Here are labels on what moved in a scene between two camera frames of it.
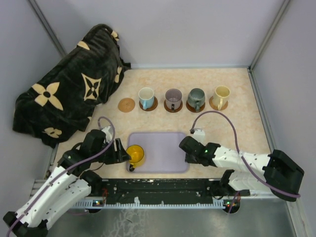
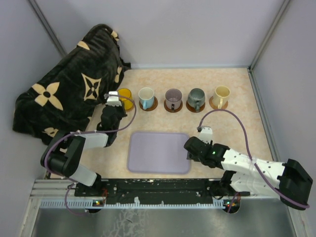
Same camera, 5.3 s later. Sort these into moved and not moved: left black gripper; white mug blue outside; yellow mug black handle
Moved: yellow mug black handle; left black gripper
Not moved: white mug blue outside
